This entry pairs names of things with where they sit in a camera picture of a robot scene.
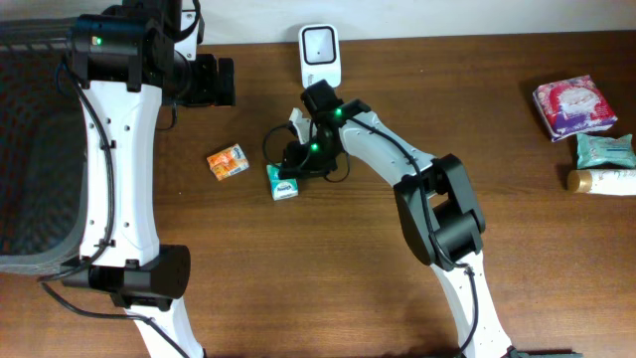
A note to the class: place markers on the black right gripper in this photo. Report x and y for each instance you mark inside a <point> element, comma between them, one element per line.
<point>297,161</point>

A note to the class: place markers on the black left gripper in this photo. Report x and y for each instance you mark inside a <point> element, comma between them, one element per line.
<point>209,92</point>

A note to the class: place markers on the small teal tissue pack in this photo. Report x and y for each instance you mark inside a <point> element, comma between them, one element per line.
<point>280,188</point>

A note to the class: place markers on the orange tissue pack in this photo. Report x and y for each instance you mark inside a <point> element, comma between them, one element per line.
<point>228,162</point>

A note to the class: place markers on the white cream tube gold cap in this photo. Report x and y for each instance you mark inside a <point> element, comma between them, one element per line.
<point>615,182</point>

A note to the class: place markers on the mint green wipes pack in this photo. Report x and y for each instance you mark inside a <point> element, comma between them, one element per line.
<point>596,151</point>

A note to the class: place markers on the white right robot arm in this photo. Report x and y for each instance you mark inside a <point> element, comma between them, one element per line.
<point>440,218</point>

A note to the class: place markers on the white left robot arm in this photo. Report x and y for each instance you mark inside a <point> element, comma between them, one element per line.
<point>125,64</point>

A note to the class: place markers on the white barcode scanner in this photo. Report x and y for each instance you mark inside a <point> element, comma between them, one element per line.
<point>319,55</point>

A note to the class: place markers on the dark grey plastic basket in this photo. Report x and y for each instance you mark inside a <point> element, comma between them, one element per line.
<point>43,164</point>

